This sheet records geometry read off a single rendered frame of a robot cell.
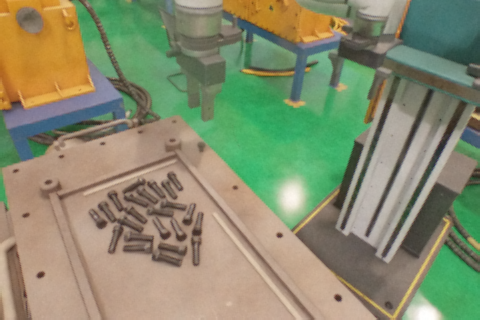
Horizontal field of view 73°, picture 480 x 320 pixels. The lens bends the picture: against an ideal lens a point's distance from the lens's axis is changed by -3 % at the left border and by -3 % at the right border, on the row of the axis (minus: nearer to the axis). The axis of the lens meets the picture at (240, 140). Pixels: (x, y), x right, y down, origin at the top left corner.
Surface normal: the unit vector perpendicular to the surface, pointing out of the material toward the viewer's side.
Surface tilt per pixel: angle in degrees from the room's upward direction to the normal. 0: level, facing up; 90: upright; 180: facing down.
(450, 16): 90
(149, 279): 0
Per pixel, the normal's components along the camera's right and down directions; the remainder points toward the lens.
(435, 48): -0.69, 0.40
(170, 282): 0.06, -0.80
